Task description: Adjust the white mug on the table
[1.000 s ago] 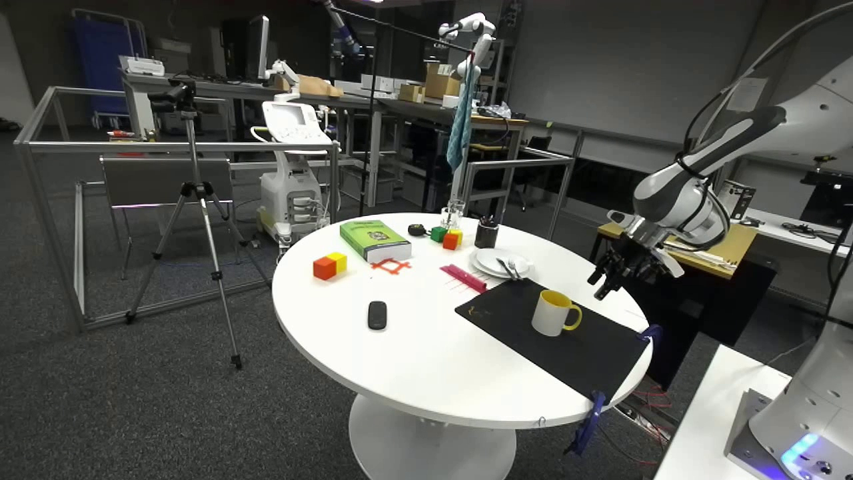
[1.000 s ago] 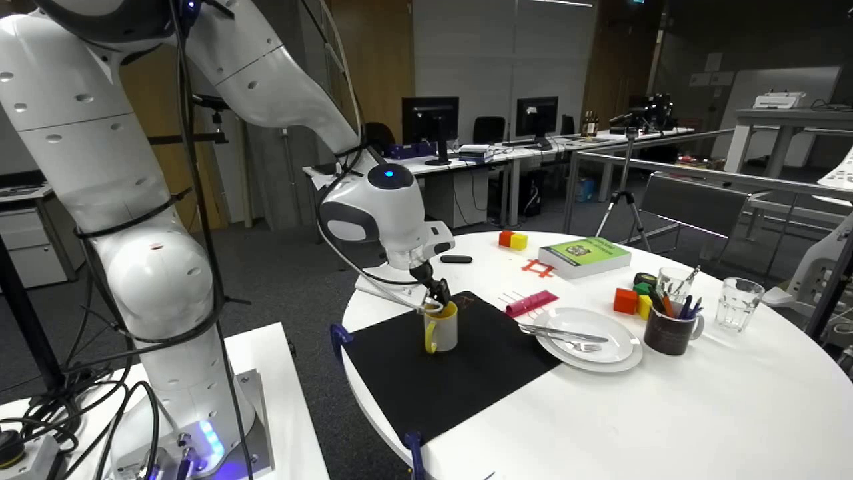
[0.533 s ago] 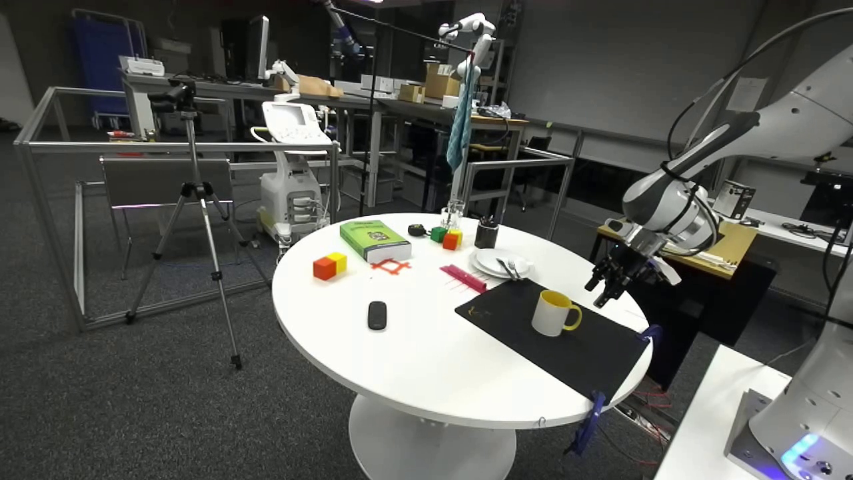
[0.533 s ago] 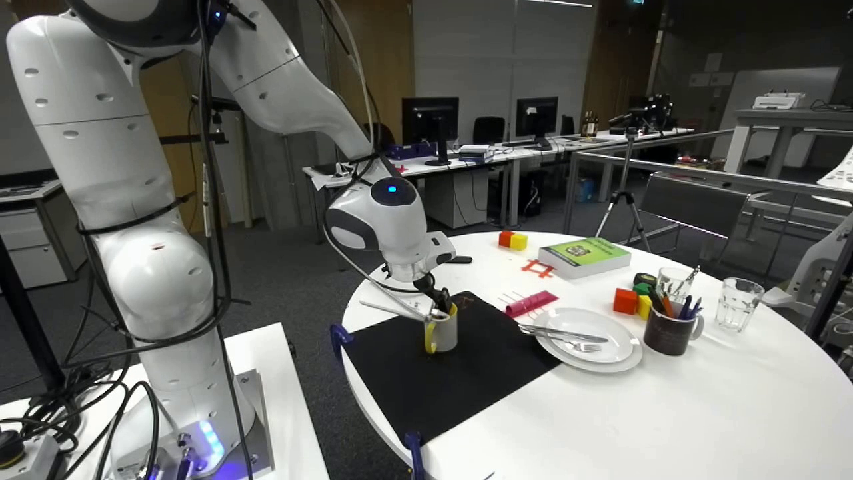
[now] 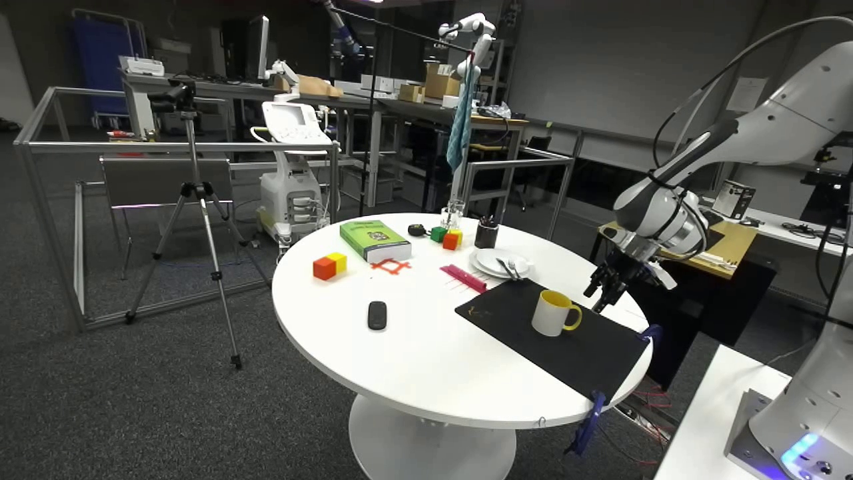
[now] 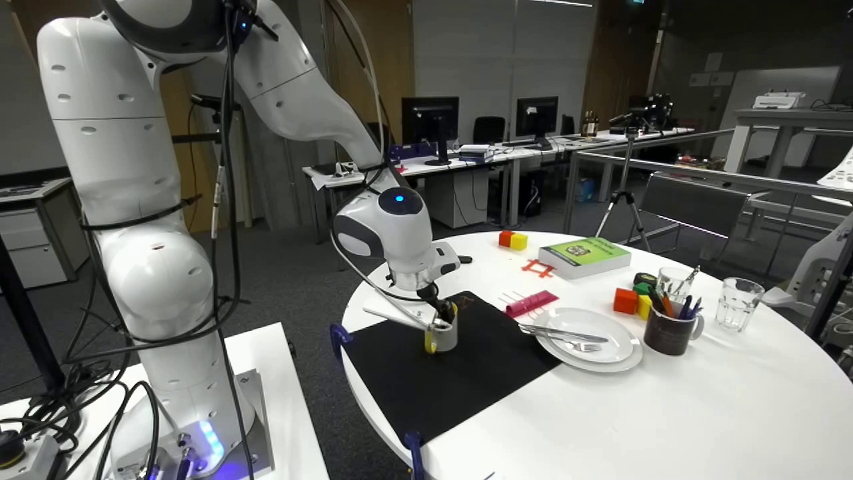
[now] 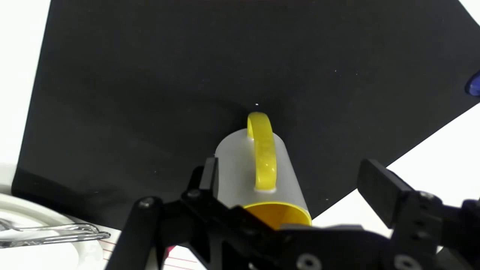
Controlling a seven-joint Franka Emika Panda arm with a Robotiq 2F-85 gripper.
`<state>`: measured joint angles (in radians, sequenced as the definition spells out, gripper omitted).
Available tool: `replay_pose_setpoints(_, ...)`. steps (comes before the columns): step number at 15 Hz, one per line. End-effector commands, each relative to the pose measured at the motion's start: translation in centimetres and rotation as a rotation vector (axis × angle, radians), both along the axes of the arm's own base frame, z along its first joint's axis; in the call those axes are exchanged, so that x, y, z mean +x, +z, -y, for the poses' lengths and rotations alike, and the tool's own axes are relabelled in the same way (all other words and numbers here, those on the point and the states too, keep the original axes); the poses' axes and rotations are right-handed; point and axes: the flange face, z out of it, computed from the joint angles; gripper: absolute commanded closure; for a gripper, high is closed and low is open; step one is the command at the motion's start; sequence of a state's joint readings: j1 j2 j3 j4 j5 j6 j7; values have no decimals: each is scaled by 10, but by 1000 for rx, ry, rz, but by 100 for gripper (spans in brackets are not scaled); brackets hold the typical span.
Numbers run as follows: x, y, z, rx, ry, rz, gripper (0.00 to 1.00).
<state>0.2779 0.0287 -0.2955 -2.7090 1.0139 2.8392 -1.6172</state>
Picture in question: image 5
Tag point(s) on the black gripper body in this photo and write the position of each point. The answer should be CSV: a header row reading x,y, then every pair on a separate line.
x,y
634,263

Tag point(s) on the white mug yellow inside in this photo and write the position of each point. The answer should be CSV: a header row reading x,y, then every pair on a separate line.
x,y
550,315

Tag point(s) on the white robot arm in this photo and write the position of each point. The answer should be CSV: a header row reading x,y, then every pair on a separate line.
x,y
783,115

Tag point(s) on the blue clamp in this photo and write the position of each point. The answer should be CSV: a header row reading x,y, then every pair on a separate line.
x,y
587,427
653,338

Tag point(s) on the black square mat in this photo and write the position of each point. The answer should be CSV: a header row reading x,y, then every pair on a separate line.
x,y
587,351

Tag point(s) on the silver cutlery piece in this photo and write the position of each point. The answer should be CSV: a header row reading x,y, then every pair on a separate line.
x,y
509,267

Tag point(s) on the wooden top desk black panel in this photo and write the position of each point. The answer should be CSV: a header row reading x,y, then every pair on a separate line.
x,y
721,311

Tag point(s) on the white plate stack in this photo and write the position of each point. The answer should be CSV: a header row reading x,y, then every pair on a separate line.
x,y
490,266

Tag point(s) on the white printed card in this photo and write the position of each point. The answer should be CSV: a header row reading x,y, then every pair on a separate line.
x,y
734,201

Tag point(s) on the red flat pieces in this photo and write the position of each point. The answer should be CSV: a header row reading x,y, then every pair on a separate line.
x,y
465,279

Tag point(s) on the gray metal railing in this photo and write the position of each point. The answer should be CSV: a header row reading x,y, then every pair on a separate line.
x,y
523,161

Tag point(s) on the orange cube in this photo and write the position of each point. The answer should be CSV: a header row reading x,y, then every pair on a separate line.
x,y
455,242

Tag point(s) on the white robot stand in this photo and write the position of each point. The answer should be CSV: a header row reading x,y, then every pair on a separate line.
x,y
703,417

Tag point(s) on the green cube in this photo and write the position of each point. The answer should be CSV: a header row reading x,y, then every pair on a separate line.
x,y
439,233

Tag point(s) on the small black oval object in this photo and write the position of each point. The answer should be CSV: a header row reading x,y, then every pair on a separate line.
x,y
417,230

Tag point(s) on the white paper sheet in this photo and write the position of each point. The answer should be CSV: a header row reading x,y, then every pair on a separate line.
x,y
746,94

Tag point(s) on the blue hanging cloth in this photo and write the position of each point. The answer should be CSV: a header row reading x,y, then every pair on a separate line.
x,y
459,125

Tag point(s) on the black equipment stand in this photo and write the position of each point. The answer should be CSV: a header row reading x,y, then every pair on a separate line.
x,y
830,183

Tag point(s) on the black computer mouse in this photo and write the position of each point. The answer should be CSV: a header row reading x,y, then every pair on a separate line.
x,y
377,315

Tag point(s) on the green book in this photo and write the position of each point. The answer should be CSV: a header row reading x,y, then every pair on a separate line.
x,y
374,238

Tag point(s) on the large cardboard box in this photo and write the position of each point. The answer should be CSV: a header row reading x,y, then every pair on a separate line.
x,y
441,82

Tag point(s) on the yellow cube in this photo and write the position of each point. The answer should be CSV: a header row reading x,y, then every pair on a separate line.
x,y
339,263

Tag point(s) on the small cardboard box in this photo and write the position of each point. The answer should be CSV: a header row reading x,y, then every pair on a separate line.
x,y
413,91

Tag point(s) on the gray workbench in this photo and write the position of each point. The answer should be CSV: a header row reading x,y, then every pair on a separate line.
x,y
391,111

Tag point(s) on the red cube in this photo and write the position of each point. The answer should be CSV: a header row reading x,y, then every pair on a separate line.
x,y
325,271

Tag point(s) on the white articulated stand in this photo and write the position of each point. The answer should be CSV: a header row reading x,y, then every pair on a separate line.
x,y
477,29

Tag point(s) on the white wheeled machine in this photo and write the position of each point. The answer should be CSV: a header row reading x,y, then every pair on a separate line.
x,y
290,201

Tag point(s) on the flat cardboard box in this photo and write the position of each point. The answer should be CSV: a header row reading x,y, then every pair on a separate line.
x,y
319,87

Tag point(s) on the silver black tripod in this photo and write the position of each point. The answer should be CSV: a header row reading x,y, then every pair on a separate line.
x,y
209,242

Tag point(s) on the black computer monitor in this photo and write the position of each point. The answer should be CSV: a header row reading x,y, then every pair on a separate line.
x,y
243,45

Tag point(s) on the gray flat panel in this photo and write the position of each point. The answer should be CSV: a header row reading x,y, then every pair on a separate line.
x,y
161,181

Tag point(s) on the small white box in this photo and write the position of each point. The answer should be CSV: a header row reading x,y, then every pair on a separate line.
x,y
139,69

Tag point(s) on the blue board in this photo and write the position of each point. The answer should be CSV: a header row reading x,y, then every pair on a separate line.
x,y
102,54

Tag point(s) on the red square frame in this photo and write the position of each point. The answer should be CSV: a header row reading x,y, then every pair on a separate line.
x,y
374,266

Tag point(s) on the white round table pedestal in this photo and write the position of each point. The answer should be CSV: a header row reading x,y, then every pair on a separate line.
x,y
427,441

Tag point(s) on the small black camera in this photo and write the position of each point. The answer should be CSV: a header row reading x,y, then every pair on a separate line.
x,y
183,94

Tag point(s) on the aluminium frame table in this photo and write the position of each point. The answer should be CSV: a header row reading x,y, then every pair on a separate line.
x,y
54,147

